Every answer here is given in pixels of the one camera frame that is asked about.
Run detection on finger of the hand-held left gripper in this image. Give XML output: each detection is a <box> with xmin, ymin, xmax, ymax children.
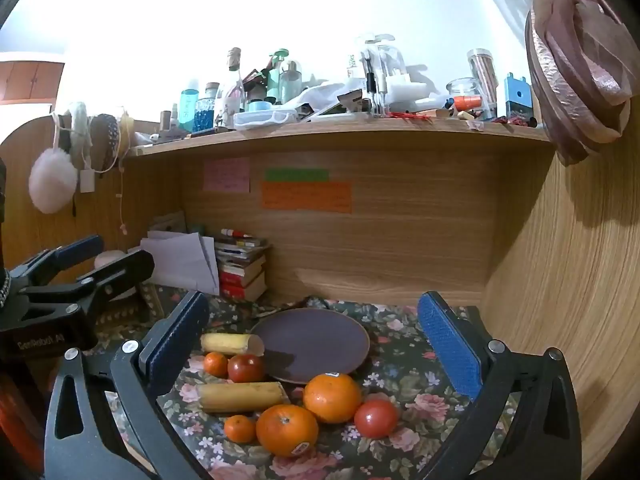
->
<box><xmin>20</xmin><ymin>250</ymin><xmax>155</xmax><ymax>323</ymax></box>
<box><xmin>7</xmin><ymin>234</ymin><xmax>104</xmax><ymax>293</ymax></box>

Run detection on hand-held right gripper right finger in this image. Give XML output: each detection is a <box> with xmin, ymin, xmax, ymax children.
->
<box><xmin>417</xmin><ymin>290</ymin><xmax>586</xmax><ymax>480</ymax></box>

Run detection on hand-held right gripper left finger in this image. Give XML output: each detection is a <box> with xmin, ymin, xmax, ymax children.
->
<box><xmin>44</xmin><ymin>290</ymin><xmax>211</xmax><ymax>480</ymax></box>

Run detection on small tangerine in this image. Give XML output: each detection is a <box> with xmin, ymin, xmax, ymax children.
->
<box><xmin>203</xmin><ymin>351</ymin><xmax>230</xmax><ymax>378</ymax></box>
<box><xmin>223</xmin><ymin>414</ymin><xmax>257</xmax><ymax>444</ymax></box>

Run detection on short banana piece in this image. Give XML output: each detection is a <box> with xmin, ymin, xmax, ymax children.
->
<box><xmin>201</xmin><ymin>332</ymin><xmax>266</xmax><ymax>357</ymax></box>

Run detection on dark red tomato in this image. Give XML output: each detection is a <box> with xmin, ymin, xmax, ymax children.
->
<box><xmin>227</xmin><ymin>353</ymin><xmax>266</xmax><ymax>383</ymax></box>

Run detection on long banana piece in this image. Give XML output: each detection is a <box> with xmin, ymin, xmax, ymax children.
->
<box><xmin>196</xmin><ymin>381</ymin><xmax>286</xmax><ymax>413</ymax></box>

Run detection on large orange top sticker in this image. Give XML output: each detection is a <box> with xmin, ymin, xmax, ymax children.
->
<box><xmin>303</xmin><ymin>372</ymin><xmax>362</xmax><ymax>424</ymax></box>

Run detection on brown round plate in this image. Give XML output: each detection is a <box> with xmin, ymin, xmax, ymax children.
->
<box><xmin>248</xmin><ymin>308</ymin><xmax>371</xmax><ymax>386</ymax></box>

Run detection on large orange side sticker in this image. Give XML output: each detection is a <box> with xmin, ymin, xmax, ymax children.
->
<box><xmin>256</xmin><ymin>404</ymin><xmax>320</xmax><ymax>458</ymax></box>

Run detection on floral tablecloth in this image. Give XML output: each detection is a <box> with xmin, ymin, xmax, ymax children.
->
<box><xmin>92</xmin><ymin>282</ymin><xmax>521</xmax><ymax>480</ymax></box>

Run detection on white folded papers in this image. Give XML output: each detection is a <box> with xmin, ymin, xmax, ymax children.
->
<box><xmin>140</xmin><ymin>230</ymin><xmax>221</xmax><ymax>296</ymax></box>

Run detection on white pom-pom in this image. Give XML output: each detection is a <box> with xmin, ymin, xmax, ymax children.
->
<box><xmin>28</xmin><ymin>147</ymin><xmax>78</xmax><ymax>213</ymax></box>

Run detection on person's orange clothing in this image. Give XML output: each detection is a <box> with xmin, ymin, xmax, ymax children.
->
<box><xmin>0</xmin><ymin>370</ymin><xmax>48</xmax><ymax>476</ymax></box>

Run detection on stack of books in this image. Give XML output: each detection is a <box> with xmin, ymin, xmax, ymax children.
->
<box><xmin>214</xmin><ymin>232</ymin><xmax>271</xmax><ymax>302</ymax></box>

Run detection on dark dotted headband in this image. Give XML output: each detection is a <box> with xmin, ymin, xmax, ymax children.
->
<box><xmin>90</xmin><ymin>113</ymin><xmax>122</xmax><ymax>171</ymax></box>

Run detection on white fluffy headband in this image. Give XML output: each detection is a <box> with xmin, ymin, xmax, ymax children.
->
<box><xmin>67</xmin><ymin>102</ymin><xmax>92</xmax><ymax>161</ymax></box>

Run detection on pink sticky note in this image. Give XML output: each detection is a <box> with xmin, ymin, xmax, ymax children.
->
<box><xmin>203</xmin><ymin>157</ymin><xmax>251</xmax><ymax>193</ymax></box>

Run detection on wooden cabinet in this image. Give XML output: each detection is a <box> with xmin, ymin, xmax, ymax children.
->
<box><xmin>0</xmin><ymin>60</ymin><xmax>66</xmax><ymax>106</ymax></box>

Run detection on blue plastic bottle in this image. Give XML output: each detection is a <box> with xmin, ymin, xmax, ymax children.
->
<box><xmin>180</xmin><ymin>89</ymin><xmax>200</xmax><ymax>131</ymax></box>

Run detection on blue patterned glass jar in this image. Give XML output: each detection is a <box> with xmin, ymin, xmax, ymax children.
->
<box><xmin>194</xmin><ymin>82</ymin><xmax>221</xmax><ymax>129</ymax></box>

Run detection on orange sticky note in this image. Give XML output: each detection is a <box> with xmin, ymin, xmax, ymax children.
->
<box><xmin>261</xmin><ymin>181</ymin><xmax>352</xmax><ymax>214</ymax></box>

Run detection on green sticky note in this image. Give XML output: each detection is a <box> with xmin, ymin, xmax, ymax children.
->
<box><xmin>265</xmin><ymin>168</ymin><xmax>330</xmax><ymax>182</ymax></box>

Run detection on clear plastic box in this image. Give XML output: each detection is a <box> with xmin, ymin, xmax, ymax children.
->
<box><xmin>234</xmin><ymin>109</ymin><xmax>298</xmax><ymax>129</ymax></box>

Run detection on corked glass bottle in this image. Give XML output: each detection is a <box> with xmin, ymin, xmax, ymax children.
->
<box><xmin>222</xmin><ymin>47</ymin><xmax>246</xmax><ymax>116</ymax></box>

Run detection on wooden shelf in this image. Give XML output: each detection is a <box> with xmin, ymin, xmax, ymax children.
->
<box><xmin>122</xmin><ymin>116</ymin><xmax>556</xmax><ymax>158</ymax></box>

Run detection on teal bottle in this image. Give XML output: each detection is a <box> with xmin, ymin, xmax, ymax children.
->
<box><xmin>267</xmin><ymin>49</ymin><xmax>292</xmax><ymax>106</ymax></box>

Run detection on glass jar orange lid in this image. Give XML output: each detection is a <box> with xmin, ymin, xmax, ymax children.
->
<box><xmin>446</xmin><ymin>77</ymin><xmax>483</xmax><ymax>112</ymax></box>

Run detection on blue plastic gadget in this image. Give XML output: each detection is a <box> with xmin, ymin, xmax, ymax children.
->
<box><xmin>504</xmin><ymin>72</ymin><xmax>531</xmax><ymax>121</ymax></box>

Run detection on white plastic bag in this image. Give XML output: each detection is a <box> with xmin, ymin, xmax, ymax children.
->
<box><xmin>295</xmin><ymin>77</ymin><xmax>361</xmax><ymax>111</ymax></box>

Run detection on tall jar brown sticks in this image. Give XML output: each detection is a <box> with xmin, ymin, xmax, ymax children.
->
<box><xmin>467</xmin><ymin>49</ymin><xmax>499</xmax><ymax>118</ymax></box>

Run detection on glass jar with pens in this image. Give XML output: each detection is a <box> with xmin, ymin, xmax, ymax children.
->
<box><xmin>357</xmin><ymin>35</ymin><xmax>408</xmax><ymax>116</ymax></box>

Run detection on pink scarf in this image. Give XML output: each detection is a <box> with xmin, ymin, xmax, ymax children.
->
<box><xmin>442</xmin><ymin>0</ymin><xmax>633</xmax><ymax>167</ymax></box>

